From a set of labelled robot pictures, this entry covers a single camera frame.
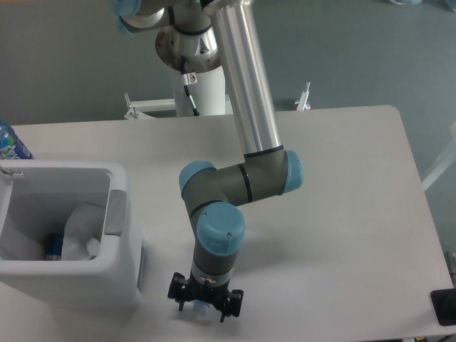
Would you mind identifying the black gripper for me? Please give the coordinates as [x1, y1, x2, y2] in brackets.
[167, 272, 244, 323]

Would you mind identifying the crushed clear plastic bottle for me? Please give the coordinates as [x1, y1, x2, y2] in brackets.
[192, 300, 209, 316]

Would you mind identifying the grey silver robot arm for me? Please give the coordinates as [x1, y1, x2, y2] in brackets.
[110, 1, 304, 318]

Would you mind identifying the white plastic trash can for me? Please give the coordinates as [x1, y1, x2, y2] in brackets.
[1, 160, 145, 309]

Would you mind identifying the blue yellow snack packet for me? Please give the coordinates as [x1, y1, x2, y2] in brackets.
[44, 233, 63, 261]

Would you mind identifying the black device at table edge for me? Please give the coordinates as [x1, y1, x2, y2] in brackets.
[430, 288, 455, 326]

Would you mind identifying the blue labelled drink bottle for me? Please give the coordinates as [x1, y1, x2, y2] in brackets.
[1, 120, 34, 160]

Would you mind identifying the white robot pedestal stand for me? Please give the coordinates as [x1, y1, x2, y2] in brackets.
[124, 68, 233, 120]

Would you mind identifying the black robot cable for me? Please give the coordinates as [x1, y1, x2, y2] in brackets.
[167, 5, 202, 117]

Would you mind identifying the white frame at right edge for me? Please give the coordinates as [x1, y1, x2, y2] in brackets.
[421, 123, 455, 192]

